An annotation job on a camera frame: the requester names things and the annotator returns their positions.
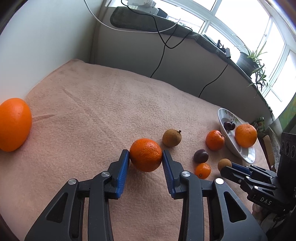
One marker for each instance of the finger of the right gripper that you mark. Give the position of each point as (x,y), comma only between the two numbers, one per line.
(253,172)
(249,185)

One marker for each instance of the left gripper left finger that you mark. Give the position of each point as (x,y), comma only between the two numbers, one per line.
(62,219)

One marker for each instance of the large orange in plate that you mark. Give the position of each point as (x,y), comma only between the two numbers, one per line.
(245,135)

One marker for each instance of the large orange by wall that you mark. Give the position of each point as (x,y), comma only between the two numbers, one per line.
(16,123)

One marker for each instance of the white lace cloth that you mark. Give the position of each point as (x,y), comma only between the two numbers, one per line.
(275,131)

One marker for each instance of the black device on sill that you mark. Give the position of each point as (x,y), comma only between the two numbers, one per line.
(221,47)

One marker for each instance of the dark green sill mat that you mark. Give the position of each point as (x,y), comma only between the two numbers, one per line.
(153,46)

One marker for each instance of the large brown longan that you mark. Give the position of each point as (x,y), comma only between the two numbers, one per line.
(171,137)

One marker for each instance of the mandarin near plate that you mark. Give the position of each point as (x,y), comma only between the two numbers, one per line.
(215,140)

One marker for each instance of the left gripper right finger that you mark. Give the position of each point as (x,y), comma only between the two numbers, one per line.
(229,219)

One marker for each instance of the green wall picture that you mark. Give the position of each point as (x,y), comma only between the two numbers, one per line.
(287,117)

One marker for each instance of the potted spider plant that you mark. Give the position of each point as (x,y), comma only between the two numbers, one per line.
(250,63)

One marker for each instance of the black adapter on sill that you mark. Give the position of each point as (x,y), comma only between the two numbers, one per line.
(162,13)

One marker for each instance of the mandarin with stem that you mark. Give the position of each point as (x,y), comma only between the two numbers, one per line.
(145,154)

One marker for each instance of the cardboard box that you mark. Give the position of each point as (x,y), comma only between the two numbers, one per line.
(265,143)

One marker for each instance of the white power strip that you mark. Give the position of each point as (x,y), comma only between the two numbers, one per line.
(147,6)

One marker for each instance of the small brown longan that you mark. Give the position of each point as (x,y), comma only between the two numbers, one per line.
(224,163)

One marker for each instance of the dark plum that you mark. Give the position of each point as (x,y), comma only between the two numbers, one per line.
(228,126)
(200,156)
(232,126)

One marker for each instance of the pink towel cloth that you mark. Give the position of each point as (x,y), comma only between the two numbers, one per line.
(83,116)

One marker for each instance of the green snack bag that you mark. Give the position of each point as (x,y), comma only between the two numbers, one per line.
(259,124)

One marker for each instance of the small orange kumquat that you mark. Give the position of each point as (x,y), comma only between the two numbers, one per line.
(203,170)

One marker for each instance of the floral white plate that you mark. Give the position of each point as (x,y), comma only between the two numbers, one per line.
(245,154)

